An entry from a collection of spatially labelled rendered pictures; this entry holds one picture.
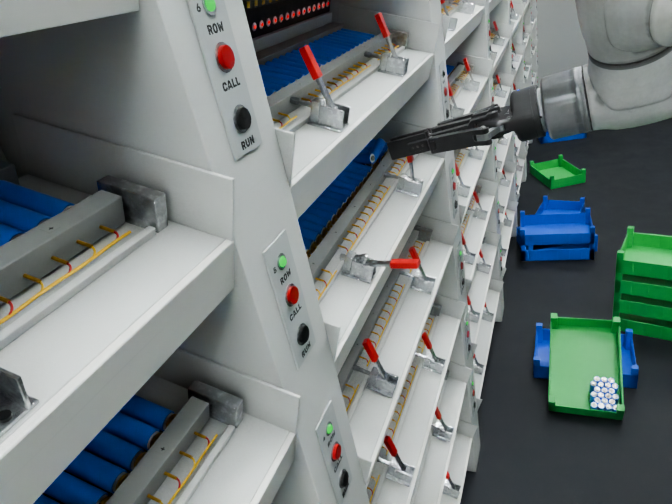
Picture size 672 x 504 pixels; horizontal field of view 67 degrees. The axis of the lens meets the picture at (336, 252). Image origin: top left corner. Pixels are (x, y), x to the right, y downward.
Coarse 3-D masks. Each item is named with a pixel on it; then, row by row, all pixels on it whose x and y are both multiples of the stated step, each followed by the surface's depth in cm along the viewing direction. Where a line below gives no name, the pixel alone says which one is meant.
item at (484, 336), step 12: (492, 288) 193; (492, 300) 189; (492, 312) 183; (480, 324) 177; (492, 324) 178; (480, 336) 172; (480, 348) 167; (480, 360) 163; (480, 372) 157; (480, 384) 154
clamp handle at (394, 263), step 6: (366, 258) 65; (366, 264) 65; (372, 264) 65; (378, 264) 65; (384, 264) 64; (390, 264) 64; (396, 264) 63; (402, 264) 63; (408, 264) 63; (414, 264) 62
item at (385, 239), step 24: (432, 168) 97; (384, 192) 87; (360, 216) 79; (384, 216) 80; (408, 216) 81; (384, 240) 74; (336, 264) 68; (336, 288) 64; (360, 288) 64; (336, 312) 60; (360, 312) 61; (336, 336) 52; (336, 360) 55
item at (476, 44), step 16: (480, 32) 151; (464, 48) 155; (480, 48) 154; (496, 160) 178; (480, 176) 174; (496, 176) 178; (496, 192) 179; (496, 208) 180; (496, 224) 180; (496, 256) 186; (496, 272) 190; (496, 320) 200
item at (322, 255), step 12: (384, 156) 93; (384, 168) 89; (396, 168) 92; (372, 180) 84; (360, 192) 80; (372, 192) 83; (360, 204) 77; (348, 216) 74; (336, 228) 71; (348, 228) 73; (360, 228) 74; (324, 240) 68; (336, 240) 68; (348, 240) 71; (324, 252) 66; (312, 264) 63; (324, 264) 66; (312, 276) 62; (324, 288) 62
